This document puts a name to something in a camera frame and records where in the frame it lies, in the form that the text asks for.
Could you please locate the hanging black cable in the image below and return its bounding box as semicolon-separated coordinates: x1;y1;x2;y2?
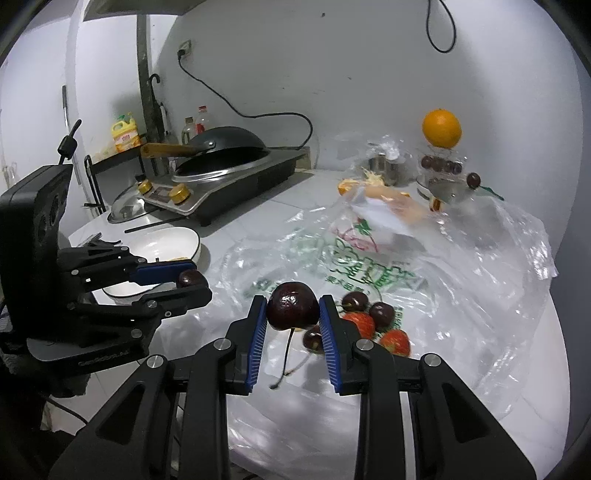
424;0;458;54

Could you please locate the glass fruit container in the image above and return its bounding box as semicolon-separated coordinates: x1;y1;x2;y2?
418;144;468;186

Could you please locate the oil bottle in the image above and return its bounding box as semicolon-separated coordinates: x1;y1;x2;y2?
181;117;197;145

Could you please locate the peeled orange half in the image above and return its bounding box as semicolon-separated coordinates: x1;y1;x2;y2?
338;168;385;196

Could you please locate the small steel lidded pot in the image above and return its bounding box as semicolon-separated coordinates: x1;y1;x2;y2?
417;172;505;212

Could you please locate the white round plate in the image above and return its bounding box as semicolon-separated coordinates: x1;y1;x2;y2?
103;227;201;298

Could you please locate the orange peel piece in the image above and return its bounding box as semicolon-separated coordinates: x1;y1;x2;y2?
365;185;430;224

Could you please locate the red cap sauce bottle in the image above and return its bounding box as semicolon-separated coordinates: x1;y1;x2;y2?
195;105;213;135

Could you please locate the yellow detergent bottle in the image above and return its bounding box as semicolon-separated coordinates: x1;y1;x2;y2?
111;112;141;153

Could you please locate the whole orange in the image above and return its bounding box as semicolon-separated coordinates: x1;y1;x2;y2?
422;109;462;149

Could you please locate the dark cherry with stem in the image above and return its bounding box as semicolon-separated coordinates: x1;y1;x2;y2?
266;281;320;390

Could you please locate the small crumpled plastic bag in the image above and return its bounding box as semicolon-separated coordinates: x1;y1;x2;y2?
335;131;418;187

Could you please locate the red strawberry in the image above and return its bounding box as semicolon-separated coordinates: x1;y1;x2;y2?
379;329;411;358
342;311;376;340

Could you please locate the induction cooker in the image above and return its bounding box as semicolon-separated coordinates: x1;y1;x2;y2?
138;147;311;226

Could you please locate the printed clear plastic bag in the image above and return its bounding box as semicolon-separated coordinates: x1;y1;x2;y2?
216;188;564;476

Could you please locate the black chopstick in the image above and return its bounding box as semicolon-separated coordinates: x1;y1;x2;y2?
124;216;187;234

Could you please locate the steel range hood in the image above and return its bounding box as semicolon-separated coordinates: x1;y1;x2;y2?
84;0;204;21

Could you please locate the black umbrella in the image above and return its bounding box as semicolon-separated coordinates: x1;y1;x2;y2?
148;73;168;141

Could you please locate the steel pot lid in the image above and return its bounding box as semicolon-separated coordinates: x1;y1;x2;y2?
107;185;147;224

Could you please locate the black power cable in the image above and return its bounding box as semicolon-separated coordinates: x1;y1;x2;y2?
176;48;315;151

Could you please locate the black metal rack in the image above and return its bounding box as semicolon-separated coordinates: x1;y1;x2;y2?
83;146;150;214

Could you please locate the black wok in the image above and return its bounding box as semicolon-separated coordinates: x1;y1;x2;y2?
140;126;270;177

